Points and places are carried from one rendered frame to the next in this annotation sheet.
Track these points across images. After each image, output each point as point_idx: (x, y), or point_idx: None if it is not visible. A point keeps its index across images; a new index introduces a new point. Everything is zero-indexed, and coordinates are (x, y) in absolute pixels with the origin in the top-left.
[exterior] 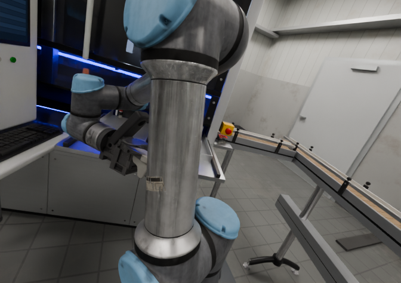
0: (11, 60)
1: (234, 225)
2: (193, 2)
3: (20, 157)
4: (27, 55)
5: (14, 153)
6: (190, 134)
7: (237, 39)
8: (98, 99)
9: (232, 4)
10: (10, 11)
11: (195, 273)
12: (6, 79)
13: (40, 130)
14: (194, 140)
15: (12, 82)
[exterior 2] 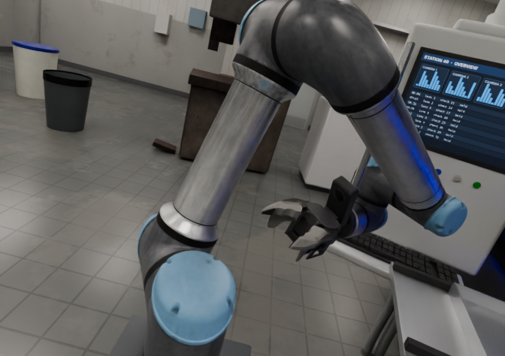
0: (473, 184)
1: (163, 278)
2: (242, 23)
3: (376, 261)
4: (504, 187)
5: (378, 255)
6: (214, 119)
7: (273, 29)
8: (373, 178)
9: (282, 0)
10: (502, 132)
11: (148, 245)
12: None
13: (439, 270)
14: (213, 126)
15: None
